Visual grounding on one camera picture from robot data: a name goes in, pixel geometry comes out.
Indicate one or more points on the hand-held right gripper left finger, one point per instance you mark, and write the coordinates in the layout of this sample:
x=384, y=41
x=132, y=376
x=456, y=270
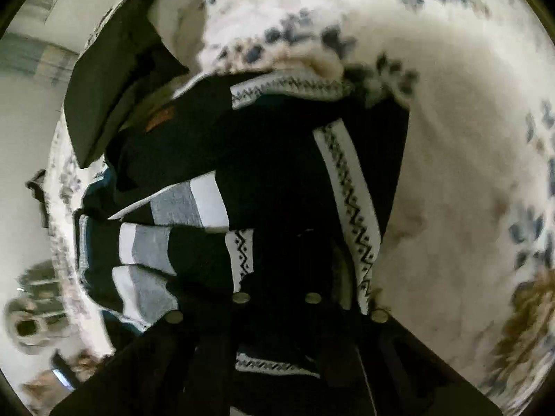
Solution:
x=249, y=312

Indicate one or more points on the black grey white striped garment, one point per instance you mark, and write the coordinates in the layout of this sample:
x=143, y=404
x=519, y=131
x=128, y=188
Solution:
x=177, y=203

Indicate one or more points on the dark object beside bed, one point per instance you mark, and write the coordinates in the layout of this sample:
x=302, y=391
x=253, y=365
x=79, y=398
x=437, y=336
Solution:
x=39, y=195

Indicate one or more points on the floral printed blanket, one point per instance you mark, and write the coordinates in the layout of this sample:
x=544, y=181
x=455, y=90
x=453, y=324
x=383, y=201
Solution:
x=455, y=160

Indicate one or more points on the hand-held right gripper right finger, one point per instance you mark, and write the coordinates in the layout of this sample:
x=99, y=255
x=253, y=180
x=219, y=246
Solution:
x=305, y=312

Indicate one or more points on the black shorts with patterned stripes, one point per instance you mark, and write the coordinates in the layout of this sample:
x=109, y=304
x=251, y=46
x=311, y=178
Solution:
x=282, y=160

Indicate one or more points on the dark teal cloth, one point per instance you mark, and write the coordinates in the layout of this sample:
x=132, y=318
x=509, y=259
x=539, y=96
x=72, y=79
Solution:
x=83, y=242

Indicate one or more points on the folded black cloth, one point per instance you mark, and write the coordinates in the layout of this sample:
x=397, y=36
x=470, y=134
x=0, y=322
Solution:
x=112, y=73

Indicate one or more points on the cluttered shelf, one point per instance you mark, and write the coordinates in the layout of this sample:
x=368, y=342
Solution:
x=30, y=312

